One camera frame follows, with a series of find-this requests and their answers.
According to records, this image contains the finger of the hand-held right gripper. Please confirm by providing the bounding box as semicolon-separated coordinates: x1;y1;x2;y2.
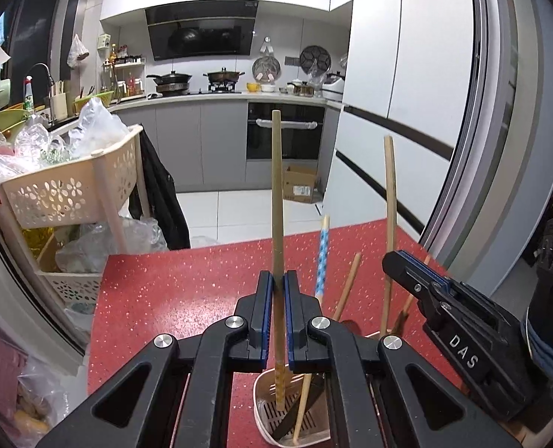
382;250;452;305

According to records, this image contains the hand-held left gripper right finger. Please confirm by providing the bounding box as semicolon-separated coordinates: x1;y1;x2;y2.
283;270;522;448

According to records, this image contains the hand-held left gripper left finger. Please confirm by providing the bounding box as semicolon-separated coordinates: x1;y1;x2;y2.
36;270;276;448

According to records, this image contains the brown wooden chopstick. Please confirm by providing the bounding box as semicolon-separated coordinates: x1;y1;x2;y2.
332;252;364;323

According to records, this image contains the blue dotted chopstick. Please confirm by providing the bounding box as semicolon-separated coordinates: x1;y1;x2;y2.
314;215;331;307

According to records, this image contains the bamboo chopstick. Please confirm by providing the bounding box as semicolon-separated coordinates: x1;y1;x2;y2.
380;135;399;339
271;109;289;412

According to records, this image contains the light wooden chopstick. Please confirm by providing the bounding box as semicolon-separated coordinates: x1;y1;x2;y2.
292;373;315;447

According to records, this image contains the beige utensil holder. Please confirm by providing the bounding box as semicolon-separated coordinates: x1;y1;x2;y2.
252;367;333;447

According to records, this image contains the dark slim utensil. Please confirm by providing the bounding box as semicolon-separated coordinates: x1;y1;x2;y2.
273;373;326;444

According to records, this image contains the person's right forearm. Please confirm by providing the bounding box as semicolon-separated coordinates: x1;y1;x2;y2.
503;417;553;448

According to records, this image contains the cardboard box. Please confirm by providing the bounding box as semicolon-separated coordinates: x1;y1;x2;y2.
283;164;324;205

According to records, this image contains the black jacket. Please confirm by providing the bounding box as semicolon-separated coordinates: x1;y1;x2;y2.
128;128;192;251

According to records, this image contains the built-in black oven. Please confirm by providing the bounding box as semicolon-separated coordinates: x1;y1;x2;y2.
246;102;326;162

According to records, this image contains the crumpled clear plastic bag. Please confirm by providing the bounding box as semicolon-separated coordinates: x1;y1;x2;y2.
55;217;168;274

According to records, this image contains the white towel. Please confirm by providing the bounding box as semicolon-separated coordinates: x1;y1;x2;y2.
257;119;319;131

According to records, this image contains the white refrigerator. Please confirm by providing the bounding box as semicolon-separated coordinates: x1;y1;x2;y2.
320;0;481;244

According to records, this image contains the white rice cooker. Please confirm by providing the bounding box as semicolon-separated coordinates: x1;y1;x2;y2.
323;72;347;99

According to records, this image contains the black round hanging pan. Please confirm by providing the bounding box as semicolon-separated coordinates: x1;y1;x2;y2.
299;45;332;76

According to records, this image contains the yellow oil bottle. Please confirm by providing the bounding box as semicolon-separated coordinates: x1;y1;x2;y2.
22;225;56;263

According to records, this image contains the beige storage cart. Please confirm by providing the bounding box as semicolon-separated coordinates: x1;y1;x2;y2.
0;124;154;300

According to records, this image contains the lidded cooking pot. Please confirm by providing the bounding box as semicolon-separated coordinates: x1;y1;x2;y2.
203;68;246;84

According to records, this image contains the plastic bag with yellow contents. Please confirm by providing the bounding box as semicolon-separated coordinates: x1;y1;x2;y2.
14;358;68;440

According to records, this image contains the round metal steamer rack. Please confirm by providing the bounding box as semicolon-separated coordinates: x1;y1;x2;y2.
251;56;282;83

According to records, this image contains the black wok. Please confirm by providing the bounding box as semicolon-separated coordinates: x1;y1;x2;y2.
146;71;194;93

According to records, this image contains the clear plastic bags pile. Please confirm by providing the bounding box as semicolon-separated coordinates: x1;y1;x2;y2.
0;98;130;197

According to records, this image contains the spice rack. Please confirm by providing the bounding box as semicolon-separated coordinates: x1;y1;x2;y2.
100;44;147;102

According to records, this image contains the green colander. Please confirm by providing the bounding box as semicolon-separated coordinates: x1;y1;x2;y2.
73;91;116;113

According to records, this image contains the black range hood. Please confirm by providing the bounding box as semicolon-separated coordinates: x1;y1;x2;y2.
145;1;260;62

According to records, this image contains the hanging white plastic bag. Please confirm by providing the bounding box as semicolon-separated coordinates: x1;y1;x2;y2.
66;34;91;69

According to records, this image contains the green basin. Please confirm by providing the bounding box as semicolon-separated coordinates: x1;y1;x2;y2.
0;109;30;134

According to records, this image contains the kitchen faucet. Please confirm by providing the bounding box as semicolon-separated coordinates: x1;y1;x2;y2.
25;63;56;104

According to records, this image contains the grey sliding door frame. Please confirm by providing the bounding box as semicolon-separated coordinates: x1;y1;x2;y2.
421;0;553;300

